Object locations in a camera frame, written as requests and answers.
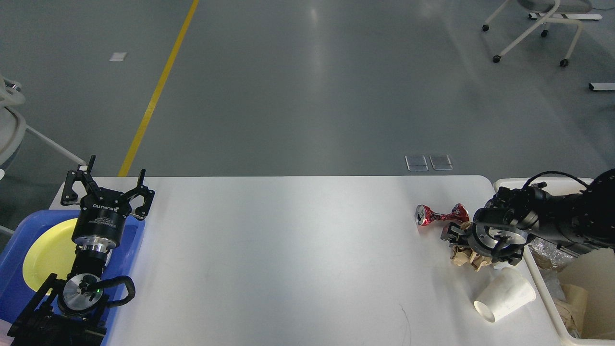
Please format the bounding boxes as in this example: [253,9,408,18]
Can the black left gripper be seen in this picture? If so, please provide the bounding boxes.
[60,155,155,251]

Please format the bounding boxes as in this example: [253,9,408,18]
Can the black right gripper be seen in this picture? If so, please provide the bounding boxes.
[440,222,527,266]

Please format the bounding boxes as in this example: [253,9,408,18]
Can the small brown paper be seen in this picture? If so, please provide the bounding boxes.
[451,228,494,272]

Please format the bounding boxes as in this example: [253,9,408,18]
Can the white paper cup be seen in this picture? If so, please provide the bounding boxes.
[474,268,537,323]

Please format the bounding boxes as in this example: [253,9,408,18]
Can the foil tray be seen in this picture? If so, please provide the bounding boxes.
[540,269,567,302]
[527,238,577,272]

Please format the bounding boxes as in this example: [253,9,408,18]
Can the yellow-green plastic plate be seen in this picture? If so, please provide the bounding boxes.
[22,217,80,291]

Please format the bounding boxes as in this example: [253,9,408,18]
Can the brown paper ball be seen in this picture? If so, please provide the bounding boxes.
[553,284,589,339]

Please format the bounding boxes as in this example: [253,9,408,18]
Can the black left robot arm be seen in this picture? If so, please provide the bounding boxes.
[7,155,155,346]

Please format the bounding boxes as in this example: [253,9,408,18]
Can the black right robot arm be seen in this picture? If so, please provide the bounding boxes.
[440,170,615,265]

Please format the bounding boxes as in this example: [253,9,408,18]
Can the crushed red soda can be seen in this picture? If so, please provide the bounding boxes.
[415,203,470,227]

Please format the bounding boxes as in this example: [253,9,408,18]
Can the floor outlet plates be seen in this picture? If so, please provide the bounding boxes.
[405,155,454,172]

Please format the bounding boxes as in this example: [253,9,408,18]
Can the cream plastic bin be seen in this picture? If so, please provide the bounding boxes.
[493,178,615,346]

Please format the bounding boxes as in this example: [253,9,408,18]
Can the white chair leg left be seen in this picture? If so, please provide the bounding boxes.
[0,74,87,236]

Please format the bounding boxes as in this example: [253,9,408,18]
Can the blue plastic tray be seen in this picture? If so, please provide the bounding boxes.
[1,210,144,346]

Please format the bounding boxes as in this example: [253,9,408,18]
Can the white bar on floor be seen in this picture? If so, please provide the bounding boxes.
[588,82,615,92]

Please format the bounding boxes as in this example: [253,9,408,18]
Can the white office chair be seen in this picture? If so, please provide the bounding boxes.
[492,0,602,68]

